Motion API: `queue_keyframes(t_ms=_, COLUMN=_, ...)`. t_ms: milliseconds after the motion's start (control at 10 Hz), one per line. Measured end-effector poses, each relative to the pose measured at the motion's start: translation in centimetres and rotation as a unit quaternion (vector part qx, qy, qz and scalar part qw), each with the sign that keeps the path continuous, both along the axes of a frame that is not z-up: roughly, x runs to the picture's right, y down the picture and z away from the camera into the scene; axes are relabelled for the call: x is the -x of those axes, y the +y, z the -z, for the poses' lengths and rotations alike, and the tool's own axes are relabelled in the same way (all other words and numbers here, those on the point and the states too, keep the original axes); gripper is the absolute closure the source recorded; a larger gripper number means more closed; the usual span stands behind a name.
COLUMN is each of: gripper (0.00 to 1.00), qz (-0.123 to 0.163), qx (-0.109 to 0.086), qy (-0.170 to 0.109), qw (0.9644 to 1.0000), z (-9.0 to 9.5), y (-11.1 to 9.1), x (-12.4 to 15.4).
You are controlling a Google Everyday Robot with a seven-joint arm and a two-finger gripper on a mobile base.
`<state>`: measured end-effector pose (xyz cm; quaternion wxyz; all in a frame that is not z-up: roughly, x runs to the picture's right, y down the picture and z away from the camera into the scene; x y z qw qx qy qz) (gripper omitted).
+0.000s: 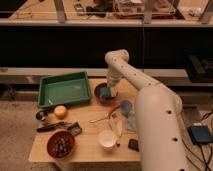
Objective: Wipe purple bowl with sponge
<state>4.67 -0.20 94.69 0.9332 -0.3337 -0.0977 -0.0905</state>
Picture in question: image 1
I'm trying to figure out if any small black block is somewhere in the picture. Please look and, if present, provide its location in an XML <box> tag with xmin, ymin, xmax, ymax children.
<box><xmin>128</xmin><ymin>139</ymin><xmax>139</xmax><ymax>151</ymax></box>

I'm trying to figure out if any blue round lid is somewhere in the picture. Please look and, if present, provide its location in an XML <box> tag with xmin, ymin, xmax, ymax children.
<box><xmin>120</xmin><ymin>100</ymin><xmax>132</xmax><ymax>117</ymax></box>

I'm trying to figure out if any brown bowl with contents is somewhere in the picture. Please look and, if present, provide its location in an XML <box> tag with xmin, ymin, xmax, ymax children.
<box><xmin>47</xmin><ymin>131</ymin><xmax>75</xmax><ymax>159</ymax></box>

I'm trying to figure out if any blue sponge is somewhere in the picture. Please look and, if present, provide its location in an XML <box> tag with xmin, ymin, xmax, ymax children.
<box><xmin>100</xmin><ymin>87</ymin><xmax>116</xmax><ymax>98</ymax></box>

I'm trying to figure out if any small dark metal cup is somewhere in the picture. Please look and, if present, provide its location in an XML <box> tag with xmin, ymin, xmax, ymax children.
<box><xmin>36</xmin><ymin>110</ymin><xmax>48</xmax><ymax>121</ymax></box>

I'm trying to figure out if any black stapler tool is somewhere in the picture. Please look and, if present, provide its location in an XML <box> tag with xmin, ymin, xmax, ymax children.
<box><xmin>37</xmin><ymin>121</ymin><xmax>82</xmax><ymax>136</ymax></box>

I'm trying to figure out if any black pedal box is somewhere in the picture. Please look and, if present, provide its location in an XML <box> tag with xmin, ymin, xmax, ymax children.
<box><xmin>187</xmin><ymin>125</ymin><xmax>213</xmax><ymax>145</ymax></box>

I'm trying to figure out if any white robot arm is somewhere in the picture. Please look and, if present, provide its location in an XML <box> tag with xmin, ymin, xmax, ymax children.
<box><xmin>105</xmin><ymin>49</ymin><xmax>189</xmax><ymax>171</ymax></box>

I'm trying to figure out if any white cup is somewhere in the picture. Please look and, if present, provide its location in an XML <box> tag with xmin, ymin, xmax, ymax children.
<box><xmin>98</xmin><ymin>130</ymin><xmax>117</xmax><ymax>150</ymax></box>

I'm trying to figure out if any green plastic tray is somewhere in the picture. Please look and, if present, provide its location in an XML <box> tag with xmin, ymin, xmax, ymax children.
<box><xmin>38</xmin><ymin>71</ymin><xmax>91</xmax><ymax>109</ymax></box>

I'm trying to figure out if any yellow wooden spoon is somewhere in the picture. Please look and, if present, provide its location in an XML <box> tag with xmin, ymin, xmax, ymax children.
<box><xmin>116</xmin><ymin>120</ymin><xmax>123</xmax><ymax>147</ymax></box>

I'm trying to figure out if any purple bowl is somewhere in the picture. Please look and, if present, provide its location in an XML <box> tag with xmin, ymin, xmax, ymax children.
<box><xmin>94</xmin><ymin>83</ymin><xmax>118</xmax><ymax>103</ymax></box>

